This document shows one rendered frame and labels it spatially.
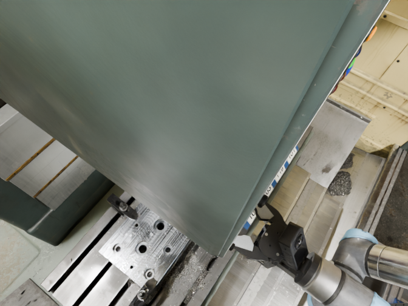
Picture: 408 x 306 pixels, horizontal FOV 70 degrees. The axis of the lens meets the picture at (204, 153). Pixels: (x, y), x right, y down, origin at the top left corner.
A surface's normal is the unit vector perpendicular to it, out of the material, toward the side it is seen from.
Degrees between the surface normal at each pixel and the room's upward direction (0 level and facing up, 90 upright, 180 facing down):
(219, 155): 90
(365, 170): 17
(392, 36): 90
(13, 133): 90
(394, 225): 0
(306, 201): 8
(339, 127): 24
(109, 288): 0
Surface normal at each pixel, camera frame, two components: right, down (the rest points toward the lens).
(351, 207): -0.20, -0.61
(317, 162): -0.19, -0.15
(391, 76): -0.57, 0.71
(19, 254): 0.04, -0.47
